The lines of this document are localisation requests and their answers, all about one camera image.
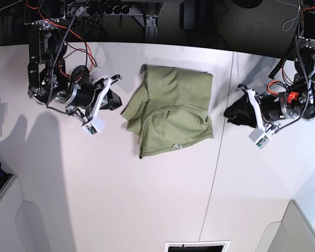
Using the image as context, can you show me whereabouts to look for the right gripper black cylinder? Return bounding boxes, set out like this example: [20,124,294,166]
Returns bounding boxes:
[65,80,122,110]

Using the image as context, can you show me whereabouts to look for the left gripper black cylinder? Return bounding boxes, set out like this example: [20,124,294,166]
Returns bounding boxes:
[224,93,296,128]

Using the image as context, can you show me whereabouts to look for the green t-shirt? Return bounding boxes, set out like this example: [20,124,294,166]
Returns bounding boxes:
[121,65,214,159]

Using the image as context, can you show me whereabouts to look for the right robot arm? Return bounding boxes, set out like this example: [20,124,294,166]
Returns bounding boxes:
[24,1,122,115]

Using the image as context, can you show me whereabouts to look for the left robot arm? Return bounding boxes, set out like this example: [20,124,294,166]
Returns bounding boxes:
[224,1,315,133]

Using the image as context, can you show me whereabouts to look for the black power strip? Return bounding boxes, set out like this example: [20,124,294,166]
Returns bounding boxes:
[65,1,161,18]

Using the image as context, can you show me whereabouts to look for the grey chair right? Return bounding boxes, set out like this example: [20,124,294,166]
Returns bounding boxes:
[256,199,315,252]

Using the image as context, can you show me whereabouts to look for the grey chair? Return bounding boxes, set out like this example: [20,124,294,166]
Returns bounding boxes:
[256,199,315,252]
[0,175,53,251]

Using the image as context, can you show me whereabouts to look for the white framed floor vent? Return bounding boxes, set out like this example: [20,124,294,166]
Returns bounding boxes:
[164,240,230,252]

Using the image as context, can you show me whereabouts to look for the grey chair left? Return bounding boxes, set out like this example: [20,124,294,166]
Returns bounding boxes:
[0,175,53,251]

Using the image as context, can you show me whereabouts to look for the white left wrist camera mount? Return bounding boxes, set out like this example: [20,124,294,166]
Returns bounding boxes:
[238,84,279,150]

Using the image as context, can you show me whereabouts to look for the grey table leg bracket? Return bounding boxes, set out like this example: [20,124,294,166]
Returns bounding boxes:
[144,15,158,43]

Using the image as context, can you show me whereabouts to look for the grey coiled cable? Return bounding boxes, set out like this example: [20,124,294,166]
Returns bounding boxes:
[277,0,301,32]

